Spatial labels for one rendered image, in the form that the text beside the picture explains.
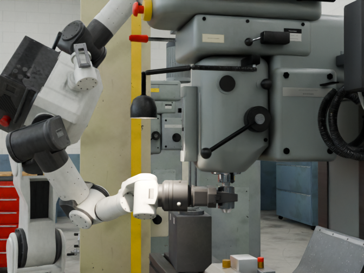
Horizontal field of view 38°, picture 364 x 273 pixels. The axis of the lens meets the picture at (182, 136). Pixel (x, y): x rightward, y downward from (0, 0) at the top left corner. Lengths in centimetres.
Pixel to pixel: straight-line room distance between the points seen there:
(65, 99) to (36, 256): 62
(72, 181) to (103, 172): 155
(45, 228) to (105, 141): 128
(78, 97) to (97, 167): 152
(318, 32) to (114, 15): 72
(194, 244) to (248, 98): 59
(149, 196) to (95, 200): 26
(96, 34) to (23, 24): 886
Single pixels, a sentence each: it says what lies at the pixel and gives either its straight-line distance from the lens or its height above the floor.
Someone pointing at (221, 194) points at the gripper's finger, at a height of 125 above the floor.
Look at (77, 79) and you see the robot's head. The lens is 161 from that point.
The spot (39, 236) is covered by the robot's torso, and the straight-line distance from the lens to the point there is 199.
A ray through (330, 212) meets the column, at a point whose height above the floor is 117.
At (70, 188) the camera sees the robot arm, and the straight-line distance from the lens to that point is 164.
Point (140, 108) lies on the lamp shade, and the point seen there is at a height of 148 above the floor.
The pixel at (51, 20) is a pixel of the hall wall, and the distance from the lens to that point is 1071.
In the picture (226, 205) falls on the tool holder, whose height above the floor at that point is 122.
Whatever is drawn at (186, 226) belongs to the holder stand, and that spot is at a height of 111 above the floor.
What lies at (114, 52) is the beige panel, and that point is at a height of 194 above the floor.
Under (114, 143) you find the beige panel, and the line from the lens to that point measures 318.
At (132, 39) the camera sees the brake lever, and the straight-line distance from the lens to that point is 158.
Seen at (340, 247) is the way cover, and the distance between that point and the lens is 167.
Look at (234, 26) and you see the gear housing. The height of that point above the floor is 170.
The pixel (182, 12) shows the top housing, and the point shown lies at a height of 173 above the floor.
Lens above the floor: 139
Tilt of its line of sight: 1 degrees up
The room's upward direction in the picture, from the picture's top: straight up
